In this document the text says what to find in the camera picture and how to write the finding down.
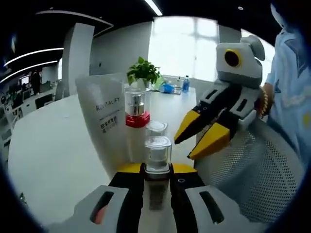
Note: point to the grey mesh office chair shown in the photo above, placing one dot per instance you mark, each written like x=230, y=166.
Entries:
x=255, y=170

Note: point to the green potted plant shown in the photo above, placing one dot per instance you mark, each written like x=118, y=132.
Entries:
x=143, y=70

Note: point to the tall white red-banded skincare bottle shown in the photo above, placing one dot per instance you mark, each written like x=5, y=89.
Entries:
x=136, y=143

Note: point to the white skincare tube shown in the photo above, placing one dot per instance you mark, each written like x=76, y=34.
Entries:
x=102, y=102

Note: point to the clear plastic bottle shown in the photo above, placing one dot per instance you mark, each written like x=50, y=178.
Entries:
x=179, y=82

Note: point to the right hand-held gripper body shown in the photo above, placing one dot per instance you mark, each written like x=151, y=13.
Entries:
x=240, y=65

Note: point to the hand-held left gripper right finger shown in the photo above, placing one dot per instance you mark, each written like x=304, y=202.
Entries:
x=184, y=179

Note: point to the blue plastic bag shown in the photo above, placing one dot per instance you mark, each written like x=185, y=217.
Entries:
x=167, y=88

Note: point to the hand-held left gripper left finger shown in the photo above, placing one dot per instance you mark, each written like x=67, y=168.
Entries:
x=131, y=179

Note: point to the blue label water bottle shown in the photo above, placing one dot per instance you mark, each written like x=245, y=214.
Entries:
x=185, y=83

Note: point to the silver skincare bottle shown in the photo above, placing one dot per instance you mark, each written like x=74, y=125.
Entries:
x=158, y=155

